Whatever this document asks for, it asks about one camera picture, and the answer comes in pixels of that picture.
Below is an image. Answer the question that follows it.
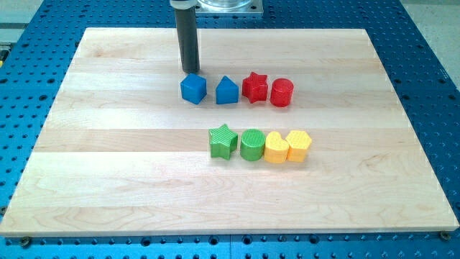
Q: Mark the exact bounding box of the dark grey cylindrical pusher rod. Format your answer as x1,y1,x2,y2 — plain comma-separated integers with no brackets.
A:
170,0,200,73

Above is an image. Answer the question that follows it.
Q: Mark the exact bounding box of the yellow heart block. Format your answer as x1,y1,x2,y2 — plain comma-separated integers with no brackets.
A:
264,132,290,163

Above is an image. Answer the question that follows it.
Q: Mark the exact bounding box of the blue cube block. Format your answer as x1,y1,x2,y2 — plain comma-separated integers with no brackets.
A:
180,73,207,104

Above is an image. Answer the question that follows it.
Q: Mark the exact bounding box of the blue triangle block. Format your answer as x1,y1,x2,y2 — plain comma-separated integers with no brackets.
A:
216,76,239,104

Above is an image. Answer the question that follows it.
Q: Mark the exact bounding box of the red star block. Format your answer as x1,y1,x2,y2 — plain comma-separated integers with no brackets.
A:
241,72,268,104

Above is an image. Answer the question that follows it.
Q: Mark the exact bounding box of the red cylinder block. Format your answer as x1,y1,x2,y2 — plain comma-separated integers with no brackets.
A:
270,78,294,107

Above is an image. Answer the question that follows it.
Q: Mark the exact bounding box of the green star block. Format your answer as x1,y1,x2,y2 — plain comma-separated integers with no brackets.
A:
208,124,238,160

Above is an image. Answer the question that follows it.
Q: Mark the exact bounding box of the green cylinder block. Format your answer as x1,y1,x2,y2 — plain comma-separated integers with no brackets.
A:
240,129,265,161

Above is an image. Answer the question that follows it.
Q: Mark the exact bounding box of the light wooden board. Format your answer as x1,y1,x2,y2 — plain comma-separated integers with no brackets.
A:
1,28,459,237

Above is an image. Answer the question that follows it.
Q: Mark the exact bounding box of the blue perforated metal table plate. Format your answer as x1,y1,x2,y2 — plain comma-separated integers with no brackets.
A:
1,1,459,258

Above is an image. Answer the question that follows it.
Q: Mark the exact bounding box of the yellow hexagon block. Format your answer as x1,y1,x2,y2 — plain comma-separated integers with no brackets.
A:
285,130,312,163

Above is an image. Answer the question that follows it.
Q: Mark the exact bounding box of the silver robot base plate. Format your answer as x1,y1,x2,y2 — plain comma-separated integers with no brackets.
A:
195,0,264,17

